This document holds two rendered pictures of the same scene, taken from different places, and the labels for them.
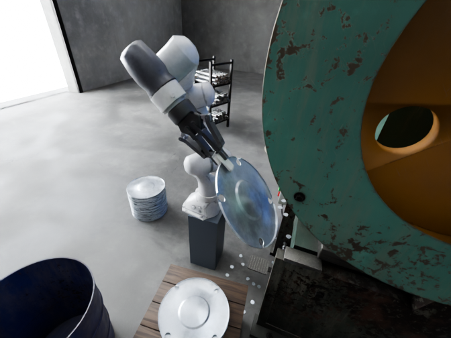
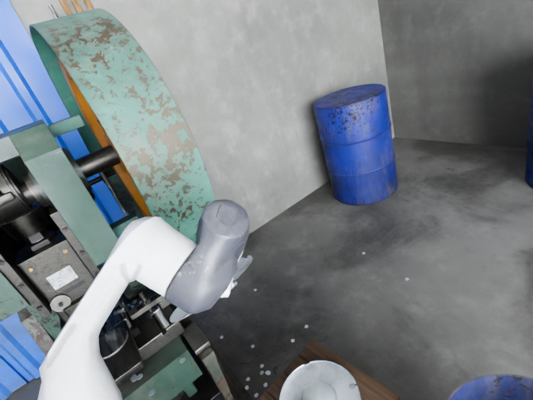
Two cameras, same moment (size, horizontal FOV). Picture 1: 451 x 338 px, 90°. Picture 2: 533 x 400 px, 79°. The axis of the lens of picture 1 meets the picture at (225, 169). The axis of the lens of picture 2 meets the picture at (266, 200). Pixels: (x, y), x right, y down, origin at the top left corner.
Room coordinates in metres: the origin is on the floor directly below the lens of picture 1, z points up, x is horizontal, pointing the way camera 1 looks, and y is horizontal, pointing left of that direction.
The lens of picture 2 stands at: (0.91, 0.62, 1.55)
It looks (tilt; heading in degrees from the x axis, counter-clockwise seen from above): 27 degrees down; 224
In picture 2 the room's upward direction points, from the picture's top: 19 degrees counter-clockwise
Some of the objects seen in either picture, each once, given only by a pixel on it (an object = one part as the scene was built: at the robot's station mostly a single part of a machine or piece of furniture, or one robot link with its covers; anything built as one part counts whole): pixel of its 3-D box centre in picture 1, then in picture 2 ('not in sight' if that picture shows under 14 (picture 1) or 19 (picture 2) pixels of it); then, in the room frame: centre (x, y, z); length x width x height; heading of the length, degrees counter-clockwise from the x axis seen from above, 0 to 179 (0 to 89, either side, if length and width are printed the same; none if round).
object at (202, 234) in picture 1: (207, 234); not in sight; (0.98, 0.09, 0.23); 0.18 x 0.18 x 0.45; 75
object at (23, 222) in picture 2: not in sight; (22, 217); (0.71, -0.59, 1.27); 0.21 x 0.12 x 0.34; 71
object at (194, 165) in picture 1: (202, 174); not in sight; (0.96, 0.12, 0.71); 0.18 x 0.11 x 0.25; 118
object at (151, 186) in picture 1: (145, 186); not in sight; (1.39, 0.62, 0.25); 0.29 x 0.29 x 0.01
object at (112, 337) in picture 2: not in sight; (122, 363); (0.77, -0.42, 0.72); 0.25 x 0.14 x 0.14; 71
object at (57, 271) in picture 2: not in sight; (66, 278); (0.73, -0.55, 1.04); 0.17 x 0.15 x 0.30; 71
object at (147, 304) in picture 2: not in sight; (148, 301); (0.55, -0.54, 0.76); 0.17 x 0.06 x 0.10; 161
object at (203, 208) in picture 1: (201, 198); not in sight; (0.99, 0.13, 0.52); 0.22 x 0.19 x 0.14; 75
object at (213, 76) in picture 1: (211, 95); not in sight; (3.22, 0.27, 0.47); 0.46 x 0.43 x 0.95; 51
